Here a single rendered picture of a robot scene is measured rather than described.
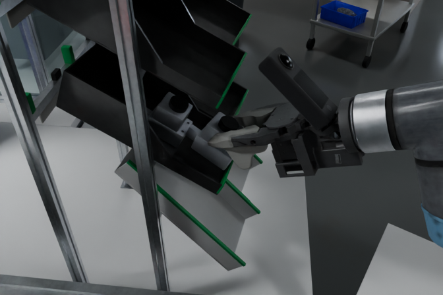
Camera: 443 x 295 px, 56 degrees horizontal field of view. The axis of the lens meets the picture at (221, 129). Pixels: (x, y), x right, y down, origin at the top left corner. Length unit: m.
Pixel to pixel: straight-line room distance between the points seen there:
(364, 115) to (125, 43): 0.29
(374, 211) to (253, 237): 1.40
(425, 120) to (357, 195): 1.91
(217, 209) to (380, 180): 1.78
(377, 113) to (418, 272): 0.60
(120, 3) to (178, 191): 0.40
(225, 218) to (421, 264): 0.47
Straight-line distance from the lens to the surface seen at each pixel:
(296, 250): 1.01
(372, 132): 0.52
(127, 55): 0.53
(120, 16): 0.51
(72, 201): 1.15
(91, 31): 0.57
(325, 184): 2.42
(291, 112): 0.57
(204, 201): 0.81
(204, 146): 0.64
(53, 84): 0.72
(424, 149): 0.52
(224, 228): 0.83
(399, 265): 1.05
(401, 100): 0.52
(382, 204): 2.40
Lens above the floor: 1.66
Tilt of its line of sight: 38 degrees down
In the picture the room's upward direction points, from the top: straight up
